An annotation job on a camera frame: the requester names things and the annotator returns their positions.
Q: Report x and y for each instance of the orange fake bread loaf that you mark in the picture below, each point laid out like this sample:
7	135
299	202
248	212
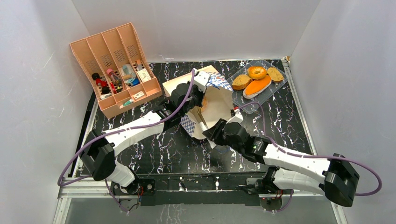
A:
256	87

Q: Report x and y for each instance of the clear plastic tray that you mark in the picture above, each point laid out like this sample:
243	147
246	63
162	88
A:
237	96

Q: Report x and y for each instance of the peach desk organizer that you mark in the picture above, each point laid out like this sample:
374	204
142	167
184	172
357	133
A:
112	49

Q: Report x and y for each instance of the small white box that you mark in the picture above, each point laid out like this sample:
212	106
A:
138	95

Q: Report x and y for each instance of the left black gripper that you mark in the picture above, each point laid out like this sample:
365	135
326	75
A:
201	94

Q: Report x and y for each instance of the aluminium frame rail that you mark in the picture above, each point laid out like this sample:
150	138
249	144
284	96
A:
218	198

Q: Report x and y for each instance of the black red toy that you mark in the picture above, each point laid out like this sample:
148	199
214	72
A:
101	83

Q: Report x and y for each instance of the pink capped bottle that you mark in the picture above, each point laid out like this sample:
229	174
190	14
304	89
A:
117	82

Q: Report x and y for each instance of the orange topped bread slice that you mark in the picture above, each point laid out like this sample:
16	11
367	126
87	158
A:
204	104

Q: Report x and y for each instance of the white label card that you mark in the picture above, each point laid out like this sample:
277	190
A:
144	75

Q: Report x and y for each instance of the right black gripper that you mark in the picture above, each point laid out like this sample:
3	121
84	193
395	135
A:
211	132

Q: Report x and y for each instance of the round speckled bread slice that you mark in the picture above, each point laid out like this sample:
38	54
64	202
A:
275	75

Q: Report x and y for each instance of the green white tube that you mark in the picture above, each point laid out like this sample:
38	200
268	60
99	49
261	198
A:
126	103

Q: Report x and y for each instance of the checkered paper bag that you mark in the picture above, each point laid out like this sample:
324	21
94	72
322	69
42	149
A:
217	104

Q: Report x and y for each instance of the fake donut bread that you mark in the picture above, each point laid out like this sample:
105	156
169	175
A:
257	72

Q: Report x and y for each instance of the light blue tape dispenser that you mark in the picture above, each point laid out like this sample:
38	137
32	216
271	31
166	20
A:
128	74

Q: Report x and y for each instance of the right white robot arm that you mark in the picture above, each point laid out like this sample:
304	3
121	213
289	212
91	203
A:
335	178

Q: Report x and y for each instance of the brown bread slice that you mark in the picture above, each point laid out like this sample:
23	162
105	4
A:
241	82

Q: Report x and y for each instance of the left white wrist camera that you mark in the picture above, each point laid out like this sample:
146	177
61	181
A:
201	79

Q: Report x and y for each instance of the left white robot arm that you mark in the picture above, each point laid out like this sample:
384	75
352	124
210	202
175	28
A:
99	153

